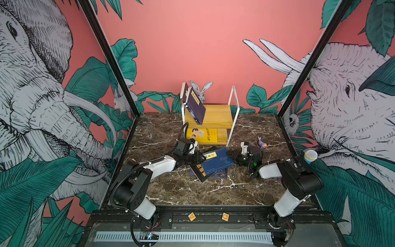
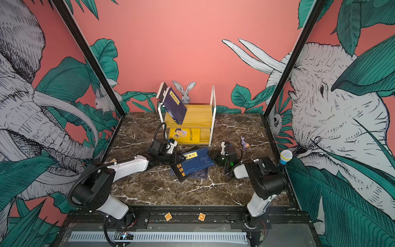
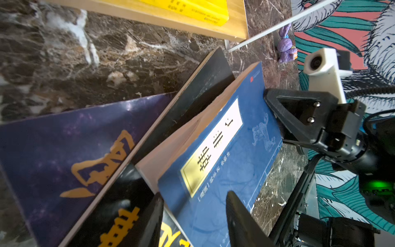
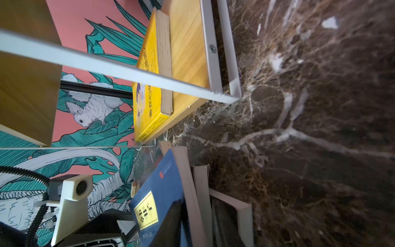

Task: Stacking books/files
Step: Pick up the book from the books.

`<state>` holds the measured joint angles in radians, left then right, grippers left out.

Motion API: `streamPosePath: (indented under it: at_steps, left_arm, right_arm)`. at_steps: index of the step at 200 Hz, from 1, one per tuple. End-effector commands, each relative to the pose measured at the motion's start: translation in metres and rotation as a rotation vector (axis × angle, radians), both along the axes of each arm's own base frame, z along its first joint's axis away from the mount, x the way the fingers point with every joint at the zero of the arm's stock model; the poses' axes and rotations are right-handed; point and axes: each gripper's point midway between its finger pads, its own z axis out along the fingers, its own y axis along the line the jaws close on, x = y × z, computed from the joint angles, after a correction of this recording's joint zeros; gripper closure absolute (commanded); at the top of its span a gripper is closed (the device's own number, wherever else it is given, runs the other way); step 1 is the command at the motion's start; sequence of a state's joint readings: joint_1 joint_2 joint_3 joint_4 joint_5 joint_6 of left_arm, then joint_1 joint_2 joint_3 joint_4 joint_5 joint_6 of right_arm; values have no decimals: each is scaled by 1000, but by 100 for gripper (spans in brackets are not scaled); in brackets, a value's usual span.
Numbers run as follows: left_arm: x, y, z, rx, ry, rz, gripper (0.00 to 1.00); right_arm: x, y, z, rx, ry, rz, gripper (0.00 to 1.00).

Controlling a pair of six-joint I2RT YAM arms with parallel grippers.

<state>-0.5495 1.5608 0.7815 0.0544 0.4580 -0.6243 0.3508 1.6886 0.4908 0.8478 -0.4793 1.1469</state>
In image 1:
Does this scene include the blue book yellow label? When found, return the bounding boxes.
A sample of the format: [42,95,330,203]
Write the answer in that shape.
[202,147,234,175]

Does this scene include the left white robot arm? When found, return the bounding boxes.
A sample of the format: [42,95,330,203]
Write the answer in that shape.
[109,152,206,224]

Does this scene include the orange sticker tag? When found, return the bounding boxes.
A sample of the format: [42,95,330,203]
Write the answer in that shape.
[188,213,196,221]
[222,213,229,222]

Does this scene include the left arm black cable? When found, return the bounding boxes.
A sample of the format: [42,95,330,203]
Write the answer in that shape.
[177,122,189,141]

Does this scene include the left black frame post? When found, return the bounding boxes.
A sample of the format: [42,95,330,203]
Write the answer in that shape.
[78,0,140,118]

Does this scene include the black book yellow title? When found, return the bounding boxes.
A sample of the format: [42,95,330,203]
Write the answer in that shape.
[190,164,208,183]

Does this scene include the black wolf cover book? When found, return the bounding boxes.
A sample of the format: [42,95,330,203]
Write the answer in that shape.
[180,82,189,104]

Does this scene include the yellow cartoon cover book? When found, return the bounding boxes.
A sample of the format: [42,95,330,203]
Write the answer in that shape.
[187,128,218,144]

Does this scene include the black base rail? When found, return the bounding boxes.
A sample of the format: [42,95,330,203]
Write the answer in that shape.
[83,203,340,231]

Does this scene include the dark purple bottom book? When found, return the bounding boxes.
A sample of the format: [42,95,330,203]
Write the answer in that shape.
[209,168,228,180]

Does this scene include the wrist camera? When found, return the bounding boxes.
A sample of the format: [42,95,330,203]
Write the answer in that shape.
[172,139,198,157]
[241,142,249,155]

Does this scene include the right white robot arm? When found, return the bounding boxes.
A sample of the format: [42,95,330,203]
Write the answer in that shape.
[235,142,324,229]

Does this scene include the right black frame post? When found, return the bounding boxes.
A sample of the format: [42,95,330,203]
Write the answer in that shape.
[277,0,353,118]

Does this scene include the white wooden two-tier shelf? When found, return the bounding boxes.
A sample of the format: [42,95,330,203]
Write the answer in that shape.
[181,85,241,147]

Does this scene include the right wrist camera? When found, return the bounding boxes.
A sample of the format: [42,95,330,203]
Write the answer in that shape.
[241,142,249,155]

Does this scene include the purple book yellow label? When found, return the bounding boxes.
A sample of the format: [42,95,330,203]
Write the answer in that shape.
[186,87,206,125]

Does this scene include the left orange sticker tag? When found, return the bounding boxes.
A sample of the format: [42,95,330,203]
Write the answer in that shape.
[188,213,196,221]

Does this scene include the black frame post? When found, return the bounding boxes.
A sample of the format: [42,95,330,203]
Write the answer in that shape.
[78,0,140,118]
[277,0,353,118]

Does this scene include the blue microphone on stand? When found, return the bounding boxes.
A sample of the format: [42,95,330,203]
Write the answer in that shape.
[303,149,318,164]

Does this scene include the white slotted cable duct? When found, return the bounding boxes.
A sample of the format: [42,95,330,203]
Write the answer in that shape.
[94,231,273,244]

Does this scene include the small purple toy figure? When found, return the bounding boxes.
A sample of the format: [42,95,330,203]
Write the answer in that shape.
[257,136,268,150]

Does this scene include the right orange sticker tag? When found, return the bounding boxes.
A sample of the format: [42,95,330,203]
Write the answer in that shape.
[222,213,229,222]

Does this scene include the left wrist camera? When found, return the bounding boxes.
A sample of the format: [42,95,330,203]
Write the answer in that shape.
[172,139,198,157]

